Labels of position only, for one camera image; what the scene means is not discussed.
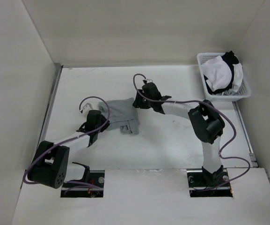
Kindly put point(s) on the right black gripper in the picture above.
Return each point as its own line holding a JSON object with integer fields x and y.
{"x": 138, "y": 102}

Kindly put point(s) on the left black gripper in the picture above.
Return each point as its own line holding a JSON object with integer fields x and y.
{"x": 105, "y": 127}

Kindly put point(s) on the grey tank top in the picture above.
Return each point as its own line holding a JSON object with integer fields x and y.
{"x": 123, "y": 116}

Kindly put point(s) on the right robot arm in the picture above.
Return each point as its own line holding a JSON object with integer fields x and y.
{"x": 206, "y": 122}

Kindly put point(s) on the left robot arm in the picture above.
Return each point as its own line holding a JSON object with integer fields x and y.
{"x": 50, "y": 162}

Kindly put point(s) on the white tank top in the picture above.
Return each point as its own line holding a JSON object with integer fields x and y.
{"x": 217, "y": 73}

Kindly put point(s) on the black tank top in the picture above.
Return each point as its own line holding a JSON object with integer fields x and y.
{"x": 229, "y": 58}

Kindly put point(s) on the white plastic basket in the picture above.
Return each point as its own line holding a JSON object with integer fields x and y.
{"x": 243, "y": 92}

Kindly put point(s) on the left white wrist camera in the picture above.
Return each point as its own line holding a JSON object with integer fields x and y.
{"x": 85, "y": 109}

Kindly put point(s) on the metal table edge rail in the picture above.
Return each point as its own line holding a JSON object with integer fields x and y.
{"x": 50, "y": 104}

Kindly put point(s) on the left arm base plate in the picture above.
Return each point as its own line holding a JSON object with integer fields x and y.
{"x": 89, "y": 185}

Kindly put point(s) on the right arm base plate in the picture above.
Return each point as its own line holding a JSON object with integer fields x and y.
{"x": 199, "y": 187}

